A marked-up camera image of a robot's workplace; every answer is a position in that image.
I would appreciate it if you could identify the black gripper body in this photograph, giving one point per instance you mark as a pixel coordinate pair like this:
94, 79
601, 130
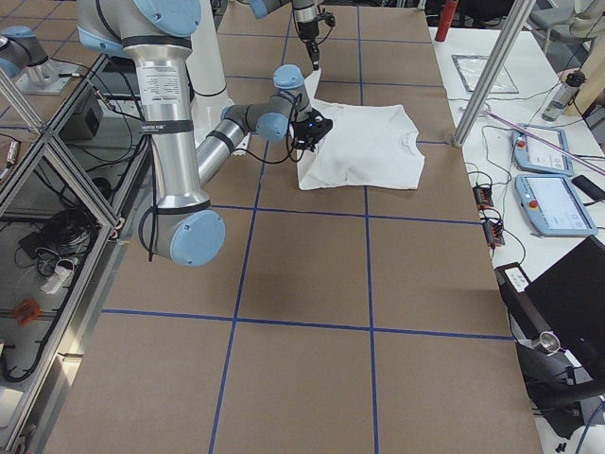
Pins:
301, 130
306, 29

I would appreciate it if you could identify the white long-sleeve printed shirt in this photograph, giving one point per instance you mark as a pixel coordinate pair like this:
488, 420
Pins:
368, 145

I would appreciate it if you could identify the red bottle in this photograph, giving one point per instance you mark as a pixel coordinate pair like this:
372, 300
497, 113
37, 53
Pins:
446, 18

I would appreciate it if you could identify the upper orange black adapter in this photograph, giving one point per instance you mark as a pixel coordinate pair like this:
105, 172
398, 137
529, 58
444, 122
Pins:
483, 197

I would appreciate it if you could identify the orange black adapter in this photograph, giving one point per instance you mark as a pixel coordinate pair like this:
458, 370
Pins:
483, 197
493, 232

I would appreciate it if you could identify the pink rod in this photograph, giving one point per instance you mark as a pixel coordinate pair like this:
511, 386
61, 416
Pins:
527, 133

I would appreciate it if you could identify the lower orange black adapter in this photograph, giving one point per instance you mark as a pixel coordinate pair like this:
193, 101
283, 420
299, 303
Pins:
493, 232

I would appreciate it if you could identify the upper blue teach pendant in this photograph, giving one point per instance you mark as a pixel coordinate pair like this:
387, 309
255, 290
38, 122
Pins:
532, 155

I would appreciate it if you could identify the blue teach pendant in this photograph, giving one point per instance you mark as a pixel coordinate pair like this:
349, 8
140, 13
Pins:
552, 206
532, 155

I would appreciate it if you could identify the lower blue teach pendant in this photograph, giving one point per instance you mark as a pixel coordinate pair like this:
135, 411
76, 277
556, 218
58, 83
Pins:
552, 206

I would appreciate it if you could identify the clear water bottle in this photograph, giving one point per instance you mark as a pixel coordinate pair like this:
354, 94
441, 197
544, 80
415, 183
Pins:
565, 95

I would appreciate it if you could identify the white power strip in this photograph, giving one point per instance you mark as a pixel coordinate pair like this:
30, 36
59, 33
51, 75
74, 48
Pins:
55, 282

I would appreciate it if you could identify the black laptop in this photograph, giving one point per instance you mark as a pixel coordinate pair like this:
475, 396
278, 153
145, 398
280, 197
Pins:
567, 299

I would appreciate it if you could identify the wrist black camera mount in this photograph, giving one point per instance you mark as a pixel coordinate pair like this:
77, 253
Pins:
327, 17
315, 123

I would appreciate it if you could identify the white camera post with base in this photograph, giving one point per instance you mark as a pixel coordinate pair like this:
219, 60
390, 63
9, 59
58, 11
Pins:
207, 81

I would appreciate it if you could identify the aluminium frame post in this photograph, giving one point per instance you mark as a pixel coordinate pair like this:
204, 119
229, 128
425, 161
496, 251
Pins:
501, 49

